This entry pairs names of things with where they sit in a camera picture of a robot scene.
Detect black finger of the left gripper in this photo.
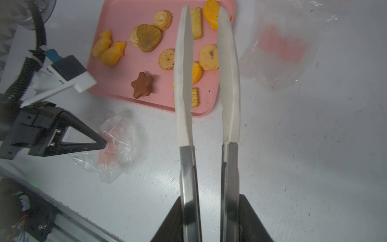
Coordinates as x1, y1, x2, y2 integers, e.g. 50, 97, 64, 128
45, 111, 107, 156

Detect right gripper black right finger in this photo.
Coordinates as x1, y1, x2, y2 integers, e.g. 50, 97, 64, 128
239, 194, 273, 242

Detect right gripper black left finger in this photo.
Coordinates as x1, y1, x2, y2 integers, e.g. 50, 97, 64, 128
151, 197, 183, 242

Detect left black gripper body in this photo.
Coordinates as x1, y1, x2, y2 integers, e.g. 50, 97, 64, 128
1, 101, 65, 160

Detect clear resealable bag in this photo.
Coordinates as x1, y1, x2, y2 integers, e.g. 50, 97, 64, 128
70, 108, 146, 184
239, 1, 338, 90

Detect brown star cookie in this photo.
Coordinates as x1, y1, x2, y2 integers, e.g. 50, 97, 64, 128
131, 72, 154, 99

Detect round cracker cookie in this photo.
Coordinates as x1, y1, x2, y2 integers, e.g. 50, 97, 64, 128
158, 48, 175, 71
199, 44, 219, 71

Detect steel tongs with white tips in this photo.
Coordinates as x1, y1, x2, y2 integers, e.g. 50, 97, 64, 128
174, 6, 240, 242

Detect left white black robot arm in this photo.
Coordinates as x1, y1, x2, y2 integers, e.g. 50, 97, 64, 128
1, 1, 107, 160

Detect yellow duck cookie right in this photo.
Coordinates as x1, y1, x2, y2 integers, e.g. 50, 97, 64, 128
100, 41, 127, 66

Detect yellow duck cookie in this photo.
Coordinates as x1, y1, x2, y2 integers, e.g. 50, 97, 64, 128
91, 30, 111, 58
100, 41, 127, 66

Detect yellow duck cookie left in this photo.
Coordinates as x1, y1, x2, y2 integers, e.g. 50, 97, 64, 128
91, 30, 111, 58

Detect pink plastic tray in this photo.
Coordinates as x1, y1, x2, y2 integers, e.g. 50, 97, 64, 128
87, 1, 219, 118

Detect brown heart cookie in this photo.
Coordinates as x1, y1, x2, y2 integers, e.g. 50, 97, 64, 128
137, 24, 163, 52

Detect square yellow cracker bottom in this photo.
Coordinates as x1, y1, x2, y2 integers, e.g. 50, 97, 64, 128
173, 88, 199, 109

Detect round swirl cookie top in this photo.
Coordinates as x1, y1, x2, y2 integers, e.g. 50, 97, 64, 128
153, 10, 172, 31

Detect rectangular yellow biscuit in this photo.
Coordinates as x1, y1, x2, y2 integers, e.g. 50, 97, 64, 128
190, 7, 203, 40

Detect orange oval cookie top right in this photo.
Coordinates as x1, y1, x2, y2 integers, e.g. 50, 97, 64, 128
203, 0, 221, 30

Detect aluminium front rail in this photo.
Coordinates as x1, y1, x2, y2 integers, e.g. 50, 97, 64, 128
1, 168, 120, 242

